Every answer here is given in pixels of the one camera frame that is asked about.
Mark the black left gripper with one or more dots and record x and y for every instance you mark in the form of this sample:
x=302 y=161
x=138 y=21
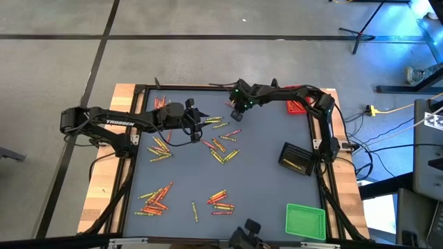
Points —
x=188 y=119

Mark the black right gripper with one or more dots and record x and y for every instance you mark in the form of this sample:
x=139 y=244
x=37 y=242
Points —
x=246 y=97

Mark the red crayon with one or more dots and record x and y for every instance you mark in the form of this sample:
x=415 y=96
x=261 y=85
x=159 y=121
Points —
x=221 y=213
x=227 y=103

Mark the pink crayon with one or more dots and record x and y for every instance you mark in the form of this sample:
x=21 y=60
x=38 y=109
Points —
x=233 y=133
x=160 y=149
x=208 y=144

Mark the black plastic basket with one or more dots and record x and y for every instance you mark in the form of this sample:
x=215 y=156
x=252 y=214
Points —
x=299 y=152

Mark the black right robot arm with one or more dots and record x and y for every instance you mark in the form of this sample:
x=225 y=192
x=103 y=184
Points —
x=294 y=94

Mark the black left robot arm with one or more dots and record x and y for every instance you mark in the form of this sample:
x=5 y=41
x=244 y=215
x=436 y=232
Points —
x=117 y=121

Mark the red plastic basket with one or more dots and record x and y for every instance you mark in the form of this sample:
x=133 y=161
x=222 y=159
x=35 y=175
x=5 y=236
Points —
x=304 y=111

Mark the blue-grey table mat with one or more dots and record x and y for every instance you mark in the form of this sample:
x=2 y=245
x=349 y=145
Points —
x=256 y=180

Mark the yellow power plug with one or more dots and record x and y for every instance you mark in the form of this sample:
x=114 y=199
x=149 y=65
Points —
x=372 y=110

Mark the green plastic basket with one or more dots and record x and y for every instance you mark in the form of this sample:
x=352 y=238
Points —
x=306 y=221

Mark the black tripod stand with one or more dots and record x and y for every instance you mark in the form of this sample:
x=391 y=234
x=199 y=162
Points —
x=361 y=33

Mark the black desk beam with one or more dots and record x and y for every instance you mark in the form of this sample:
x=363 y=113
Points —
x=384 y=186

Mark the black desk base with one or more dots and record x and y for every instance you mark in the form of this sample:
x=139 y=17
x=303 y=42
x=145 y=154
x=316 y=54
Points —
x=408 y=89

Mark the person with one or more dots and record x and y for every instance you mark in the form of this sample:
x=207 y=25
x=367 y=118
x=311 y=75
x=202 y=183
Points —
x=415 y=76

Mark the black crossbar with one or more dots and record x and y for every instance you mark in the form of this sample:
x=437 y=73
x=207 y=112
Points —
x=52 y=243

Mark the grey floor object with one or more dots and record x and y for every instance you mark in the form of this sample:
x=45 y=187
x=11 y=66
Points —
x=10 y=154

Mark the black-white marker tag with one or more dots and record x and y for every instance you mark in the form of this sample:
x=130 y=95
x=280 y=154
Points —
x=434 y=121

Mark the grey cabinet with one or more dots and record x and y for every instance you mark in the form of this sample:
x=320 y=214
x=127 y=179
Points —
x=427 y=162

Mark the dark cabinet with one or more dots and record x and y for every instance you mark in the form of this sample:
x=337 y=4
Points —
x=415 y=221

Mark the black aluminium table frame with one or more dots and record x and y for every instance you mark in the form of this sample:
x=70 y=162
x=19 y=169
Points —
x=187 y=88

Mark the silver metal bracket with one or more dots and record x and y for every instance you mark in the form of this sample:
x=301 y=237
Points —
x=320 y=245
x=128 y=241

